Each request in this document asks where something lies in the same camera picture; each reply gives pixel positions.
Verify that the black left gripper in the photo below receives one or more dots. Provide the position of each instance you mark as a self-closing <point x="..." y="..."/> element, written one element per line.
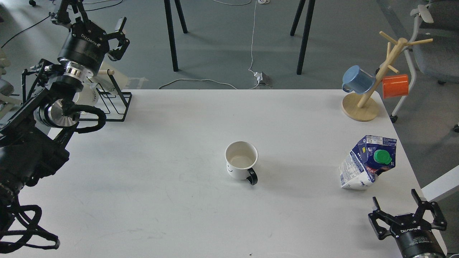
<point x="85" y="44"/>

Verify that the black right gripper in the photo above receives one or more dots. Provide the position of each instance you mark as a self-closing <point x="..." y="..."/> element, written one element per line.
<point x="416" y="238"/>

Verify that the white mug black handle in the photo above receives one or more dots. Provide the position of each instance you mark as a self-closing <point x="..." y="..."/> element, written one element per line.
<point x="240" y="160"/>

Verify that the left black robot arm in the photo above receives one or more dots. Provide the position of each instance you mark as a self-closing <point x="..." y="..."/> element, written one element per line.
<point x="34" y="139"/>

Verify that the white cup on rack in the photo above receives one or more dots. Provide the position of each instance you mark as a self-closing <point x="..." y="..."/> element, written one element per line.
<point x="87" y="96"/>

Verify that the blue white milk carton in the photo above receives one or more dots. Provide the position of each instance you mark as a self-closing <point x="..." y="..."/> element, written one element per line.
<point x="369" y="158"/>

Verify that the black table leg left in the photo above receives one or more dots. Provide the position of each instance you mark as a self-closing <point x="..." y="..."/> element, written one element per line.
<point x="170" y="29"/>

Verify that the black table leg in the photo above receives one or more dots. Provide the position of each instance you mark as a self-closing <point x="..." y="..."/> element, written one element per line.
<point x="306" y="31"/>
<point x="170" y="29"/>

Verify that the wooden mug tree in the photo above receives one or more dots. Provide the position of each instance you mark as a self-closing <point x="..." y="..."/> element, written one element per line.
<point x="362" y="107"/>

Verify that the orange mug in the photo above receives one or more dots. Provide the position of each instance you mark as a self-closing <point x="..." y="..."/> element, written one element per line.
<point x="395" y="86"/>

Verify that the blue mug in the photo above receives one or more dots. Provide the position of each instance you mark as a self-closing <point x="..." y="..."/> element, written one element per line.
<point x="357" y="80"/>

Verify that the white power plug adapter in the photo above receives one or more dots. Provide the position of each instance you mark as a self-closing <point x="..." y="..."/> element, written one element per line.
<point x="260" y="78"/>

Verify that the black table leg right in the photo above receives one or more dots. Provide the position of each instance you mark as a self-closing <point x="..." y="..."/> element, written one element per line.
<point x="306" y="31"/>

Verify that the black wire cup rack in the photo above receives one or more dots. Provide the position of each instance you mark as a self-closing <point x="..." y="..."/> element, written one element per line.
<point x="115" y="106"/>

